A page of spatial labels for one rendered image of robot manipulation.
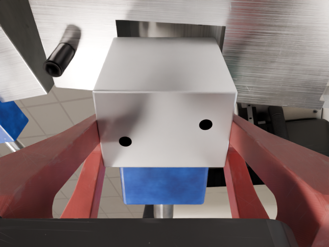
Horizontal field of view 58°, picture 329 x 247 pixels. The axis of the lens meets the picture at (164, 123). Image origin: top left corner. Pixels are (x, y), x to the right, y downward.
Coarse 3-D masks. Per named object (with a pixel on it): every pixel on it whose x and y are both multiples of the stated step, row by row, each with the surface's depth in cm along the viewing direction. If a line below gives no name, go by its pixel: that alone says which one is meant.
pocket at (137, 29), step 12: (120, 24) 15; (132, 24) 17; (144, 24) 17; (156, 24) 17; (168, 24) 17; (180, 24) 17; (192, 24) 17; (120, 36) 16; (132, 36) 18; (144, 36) 18; (156, 36) 18; (168, 36) 18; (180, 36) 17; (192, 36) 17; (204, 36) 17; (216, 36) 17
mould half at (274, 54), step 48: (48, 0) 14; (96, 0) 14; (144, 0) 14; (192, 0) 13; (240, 0) 13; (288, 0) 13; (48, 48) 16; (96, 48) 16; (240, 48) 14; (288, 48) 14; (240, 96) 16; (288, 96) 16
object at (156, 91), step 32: (128, 64) 12; (160, 64) 12; (192, 64) 12; (224, 64) 12; (96, 96) 10; (128, 96) 10; (160, 96) 10; (192, 96) 10; (224, 96) 10; (128, 128) 11; (160, 128) 11; (192, 128) 11; (224, 128) 11; (128, 160) 12; (160, 160) 12; (192, 160) 12; (224, 160) 12; (128, 192) 15; (160, 192) 15; (192, 192) 15
